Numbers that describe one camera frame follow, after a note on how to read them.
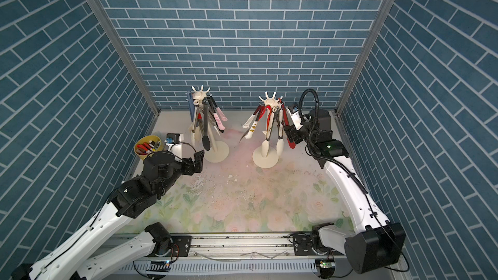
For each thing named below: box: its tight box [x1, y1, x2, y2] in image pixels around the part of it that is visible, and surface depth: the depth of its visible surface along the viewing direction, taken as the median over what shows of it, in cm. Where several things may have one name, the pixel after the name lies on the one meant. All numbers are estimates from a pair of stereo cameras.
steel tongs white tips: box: [261, 105, 279, 158], surface depth 75 cm
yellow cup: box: [133, 134, 164, 161], surface depth 91 cm
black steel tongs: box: [202, 97, 211, 152], surface depth 78 cm
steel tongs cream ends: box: [272, 106, 285, 157], surface depth 75 cm
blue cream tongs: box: [186, 90, 194, 122], surface depth 72 cm
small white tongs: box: [242, 103, 262, 140], surface depth 76 cm
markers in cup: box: [135, 140, 161, 155], surface depth 92 cm
